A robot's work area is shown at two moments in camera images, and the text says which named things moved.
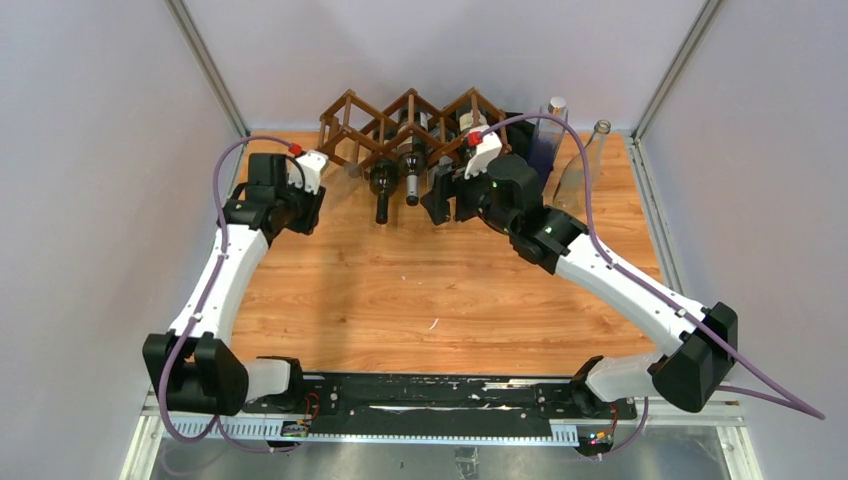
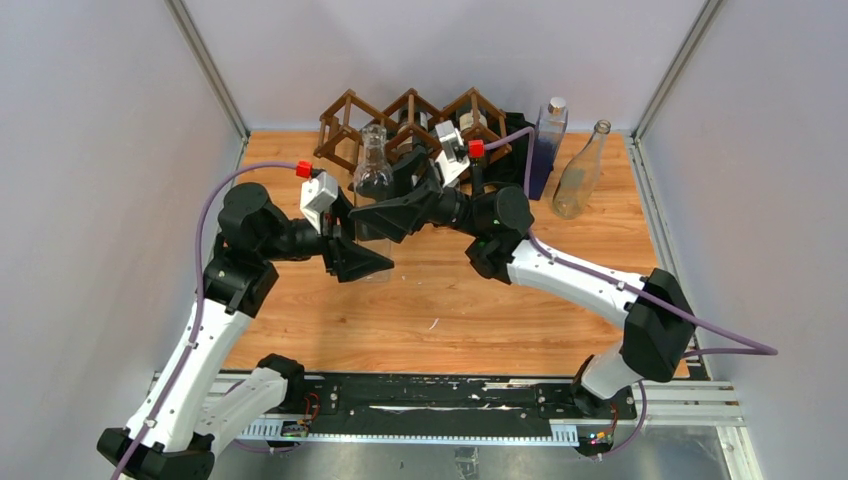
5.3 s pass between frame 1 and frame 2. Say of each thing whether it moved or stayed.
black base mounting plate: stayed
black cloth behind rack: stayed
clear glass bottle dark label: stayed
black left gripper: moved
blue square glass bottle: stayed
